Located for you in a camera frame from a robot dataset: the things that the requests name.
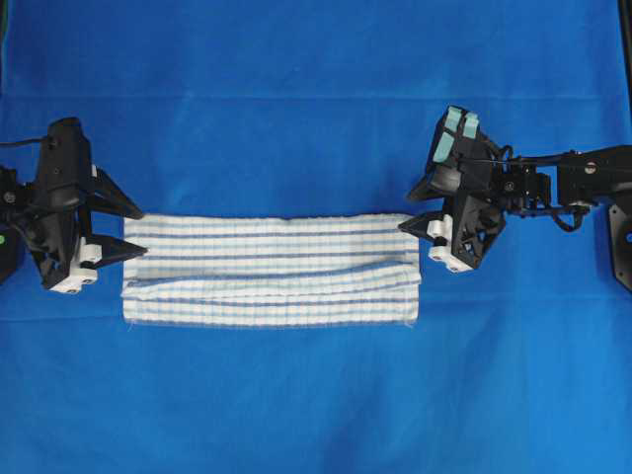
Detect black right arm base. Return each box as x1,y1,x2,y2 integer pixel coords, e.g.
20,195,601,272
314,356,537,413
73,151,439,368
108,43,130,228
603,201,631,292

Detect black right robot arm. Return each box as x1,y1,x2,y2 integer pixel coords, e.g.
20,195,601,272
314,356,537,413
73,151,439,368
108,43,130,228
399,145,631,273

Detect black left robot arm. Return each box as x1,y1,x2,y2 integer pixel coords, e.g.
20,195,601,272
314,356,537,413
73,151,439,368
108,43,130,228
1,166,147,294

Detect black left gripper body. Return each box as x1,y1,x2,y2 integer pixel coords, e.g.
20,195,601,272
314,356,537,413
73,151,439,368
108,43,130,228
30,165,103,294

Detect blue table cloth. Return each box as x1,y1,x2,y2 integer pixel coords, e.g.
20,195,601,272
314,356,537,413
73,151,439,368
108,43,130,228
1,1,631,473

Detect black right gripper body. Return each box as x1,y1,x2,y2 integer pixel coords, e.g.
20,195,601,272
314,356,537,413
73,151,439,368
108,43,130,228
428,192,505,273

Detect blue white striped towel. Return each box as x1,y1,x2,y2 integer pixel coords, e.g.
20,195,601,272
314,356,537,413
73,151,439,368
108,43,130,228
121,214,422,328

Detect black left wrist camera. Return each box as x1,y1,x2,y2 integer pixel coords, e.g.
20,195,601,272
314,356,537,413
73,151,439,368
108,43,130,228
34,118,94,212

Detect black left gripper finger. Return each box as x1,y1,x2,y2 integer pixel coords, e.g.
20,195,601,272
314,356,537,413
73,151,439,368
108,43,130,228
91,167,143,220
81,235,147,270

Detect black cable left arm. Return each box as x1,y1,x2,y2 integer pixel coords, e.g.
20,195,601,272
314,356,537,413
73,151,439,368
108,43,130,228
0,136,50,152

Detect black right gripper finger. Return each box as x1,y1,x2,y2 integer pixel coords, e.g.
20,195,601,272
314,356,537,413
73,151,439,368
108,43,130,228
407,165,462,201
398,211,452,241

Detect right wrist camera teal pads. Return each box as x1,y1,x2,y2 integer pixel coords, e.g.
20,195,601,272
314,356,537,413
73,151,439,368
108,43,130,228
426,106,494,192

